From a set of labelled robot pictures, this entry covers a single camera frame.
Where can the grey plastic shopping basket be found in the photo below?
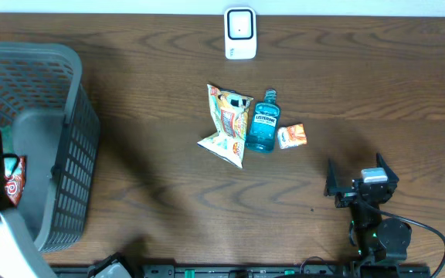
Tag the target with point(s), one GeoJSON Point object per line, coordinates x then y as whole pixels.
{"type": "Point", "coordinates": [55, 128]}

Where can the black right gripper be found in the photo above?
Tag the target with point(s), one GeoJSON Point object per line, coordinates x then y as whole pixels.
{"type": "Point", "coordinates": [346, 195]}

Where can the teal mouthwash bottle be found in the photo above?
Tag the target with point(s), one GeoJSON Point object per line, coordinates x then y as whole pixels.
{"type": "Point", "coordinates": [263, 128]}

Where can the light blue wipes pack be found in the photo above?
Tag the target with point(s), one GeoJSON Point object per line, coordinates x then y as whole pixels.
{"type": "Point", "coordinates": [7, 140]}

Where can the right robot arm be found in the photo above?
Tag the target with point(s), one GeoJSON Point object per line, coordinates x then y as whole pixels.
{"type": "Point", "coordinates": [382, 243]}

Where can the yellow snack bag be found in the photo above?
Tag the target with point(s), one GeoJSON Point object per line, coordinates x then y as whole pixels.
{"type": "Point", "coordinates": [230, 115]}

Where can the orange tissue pack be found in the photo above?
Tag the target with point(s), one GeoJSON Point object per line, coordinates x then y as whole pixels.
{"type": "Point", "coordinates": [291, 136]}

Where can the white barcode scanner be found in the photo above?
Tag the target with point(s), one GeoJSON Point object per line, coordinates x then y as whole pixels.
{"type": "Point", "coordinates": [240, 39]}

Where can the red snack packet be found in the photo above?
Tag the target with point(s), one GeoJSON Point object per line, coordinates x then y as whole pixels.
{"type": "Point", "coordinates": [15, 177]}

